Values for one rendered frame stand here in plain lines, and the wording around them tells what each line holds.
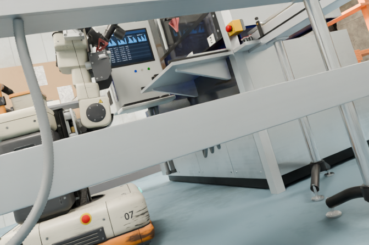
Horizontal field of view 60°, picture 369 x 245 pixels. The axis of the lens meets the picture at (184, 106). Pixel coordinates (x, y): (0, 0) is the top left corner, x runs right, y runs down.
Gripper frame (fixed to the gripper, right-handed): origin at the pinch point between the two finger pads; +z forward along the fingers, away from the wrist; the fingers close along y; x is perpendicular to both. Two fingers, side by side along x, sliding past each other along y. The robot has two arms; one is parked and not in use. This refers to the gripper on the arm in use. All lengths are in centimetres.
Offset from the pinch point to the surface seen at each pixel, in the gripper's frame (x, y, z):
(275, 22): -41, 36, 19
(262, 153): -11, 22, 86
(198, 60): -10.9, 1.4, 23.0
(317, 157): -34, 38, 95
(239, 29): -21.2, 27.3, 13.7
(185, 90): 48, 15, 31
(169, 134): -93, -58, 57
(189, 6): -89, -38, 23
